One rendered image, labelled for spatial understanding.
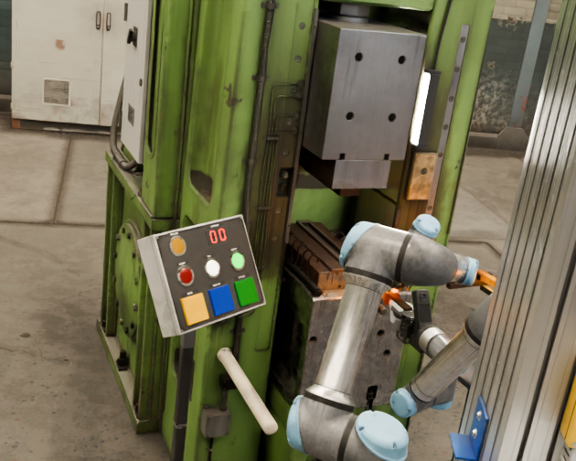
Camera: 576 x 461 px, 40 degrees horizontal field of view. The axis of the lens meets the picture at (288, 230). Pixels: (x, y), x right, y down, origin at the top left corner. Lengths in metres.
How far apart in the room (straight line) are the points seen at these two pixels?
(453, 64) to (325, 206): 0.75
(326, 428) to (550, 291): 0.71
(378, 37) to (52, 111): 5.64
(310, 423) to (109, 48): 6.18
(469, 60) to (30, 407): 2.27
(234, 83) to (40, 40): 5.34
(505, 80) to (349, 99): 6.99
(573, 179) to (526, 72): 8.30
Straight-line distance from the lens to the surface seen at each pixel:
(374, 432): 1.71
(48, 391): 3.68
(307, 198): 3.01
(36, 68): 7.71
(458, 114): 2.83
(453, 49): 2.74
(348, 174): 2.49
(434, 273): 1.76
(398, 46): 2.46
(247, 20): 2.39
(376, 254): 1.75
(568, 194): 1.15
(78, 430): 3.43
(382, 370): 2.82
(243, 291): 2.30
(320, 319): 2.59
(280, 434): 2.94
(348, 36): 2.37
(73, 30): 7.62
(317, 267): 2.62
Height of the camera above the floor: 1.99
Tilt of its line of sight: 20 degrees down
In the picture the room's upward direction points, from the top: 8 degrees clockwise
